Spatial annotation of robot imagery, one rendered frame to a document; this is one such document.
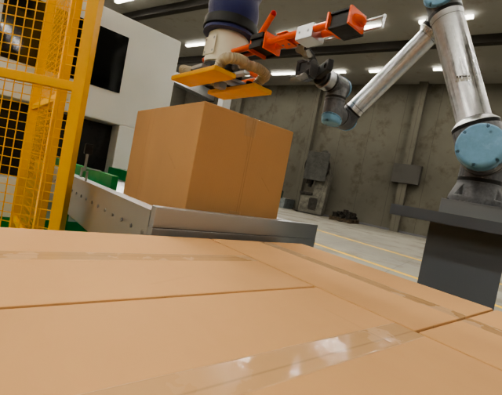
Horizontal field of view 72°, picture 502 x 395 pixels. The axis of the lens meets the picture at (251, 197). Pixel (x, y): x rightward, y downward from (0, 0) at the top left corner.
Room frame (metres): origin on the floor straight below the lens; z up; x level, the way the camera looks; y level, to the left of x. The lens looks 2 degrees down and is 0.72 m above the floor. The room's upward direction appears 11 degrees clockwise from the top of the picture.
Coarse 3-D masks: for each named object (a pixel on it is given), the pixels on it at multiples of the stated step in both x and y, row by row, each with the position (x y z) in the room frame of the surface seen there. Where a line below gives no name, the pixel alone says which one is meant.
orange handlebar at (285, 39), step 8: (360, 16) 0.96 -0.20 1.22; (320, 24) 1.04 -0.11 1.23; (360, 24) 0.98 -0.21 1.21; (280, 32) 1.17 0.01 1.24; (288, 32) 1.15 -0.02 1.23; (328, 32) 1.07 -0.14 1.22; (272, 40) 1.20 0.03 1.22; (280, 40) 1.17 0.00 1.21; (288, 40) 1.16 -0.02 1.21; (240, 48) 1.34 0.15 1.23; (248, 48) 1.30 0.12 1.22; (280, 48) 1.24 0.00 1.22; (288, 48) 1.22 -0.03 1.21; (248, 80) 1.74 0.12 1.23
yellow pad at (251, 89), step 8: (232, 88) 1.47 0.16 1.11; (240, 88) 1.43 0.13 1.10; (248, 88) 1.39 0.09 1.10; (256, 88) 1.37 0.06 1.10; (264, 88) 1.40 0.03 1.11; (216, 96) 1.64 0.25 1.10; (224, 96) 1.61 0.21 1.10; (232, 96) 1.58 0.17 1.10; (240, 96) 1.55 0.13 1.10; (248, 96) 1.53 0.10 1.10
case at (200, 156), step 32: (160, 128) 1.32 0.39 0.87; (192, 128) 1.12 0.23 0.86; (224, 128) 1.14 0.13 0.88; (256, 128) 1.22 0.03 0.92; (160, 160) 1.28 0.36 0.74; (192, 160) 1.09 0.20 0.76; (224, 160) 1.15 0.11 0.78; (256, 160) 1.23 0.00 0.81; (128, 192) 1.50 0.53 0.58; (160, 192) 1.24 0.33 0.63; (192, 192) 1.09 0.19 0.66; (224, 192) 1.17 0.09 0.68; (256, 192) 1.25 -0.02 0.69
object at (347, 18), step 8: (344, 8) 0.97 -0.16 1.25; (352, 8) 0.95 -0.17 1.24; (328, 16) 1.01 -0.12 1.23; (336, 16) 1.00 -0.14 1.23; (344, 16) 0.98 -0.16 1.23; (352, 16) 0.95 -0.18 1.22; (328, 24) 1.01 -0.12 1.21; (336, 24) 0.99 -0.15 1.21; (344, 24) 0.97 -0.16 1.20; (352, 24) 0.96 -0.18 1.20; (336, 32) 1.02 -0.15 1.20; (344, 32) 1.01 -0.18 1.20; (352, 32) 1.00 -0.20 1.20; (360, 32) 0.99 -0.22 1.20
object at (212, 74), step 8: (184, 72) 1.41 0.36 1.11; (192, 72) 1.36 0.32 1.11; (200, 72) 1.31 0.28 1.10; (208, 72) 1.28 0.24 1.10; (216, 72) 1.26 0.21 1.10; (224, 72) 1.27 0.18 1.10; (176, 80) 1.48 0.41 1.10; (184, 80) 1.46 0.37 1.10; (192, 80) 1.43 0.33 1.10; (200, 80) 1.41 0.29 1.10; (208, 80) 1.39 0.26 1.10; (216, 80) 1.37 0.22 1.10; (224, 80) 1.34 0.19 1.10
